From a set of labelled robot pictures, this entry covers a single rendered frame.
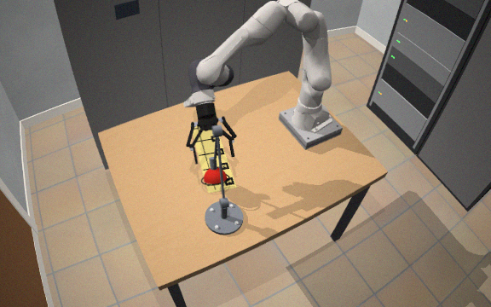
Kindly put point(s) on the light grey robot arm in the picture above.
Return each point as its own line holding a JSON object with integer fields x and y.
{"x": 317, "y": 77}

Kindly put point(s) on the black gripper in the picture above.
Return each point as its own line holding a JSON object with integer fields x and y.
{"x": 205, "y": 110}

